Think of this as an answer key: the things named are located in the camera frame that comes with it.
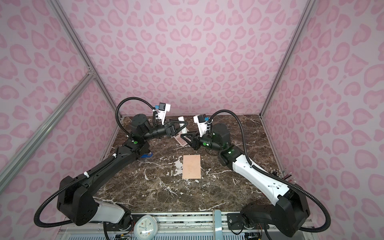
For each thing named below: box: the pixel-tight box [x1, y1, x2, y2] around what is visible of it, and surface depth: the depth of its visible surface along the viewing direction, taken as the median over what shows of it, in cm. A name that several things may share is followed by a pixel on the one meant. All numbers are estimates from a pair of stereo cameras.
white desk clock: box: [133, 215, 158, 240], surface depth 71 cm
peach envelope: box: [182, 154, 201, 179], surface depth 95 cm
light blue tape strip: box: [214, 209, 223, 240], surface depth 70 cm
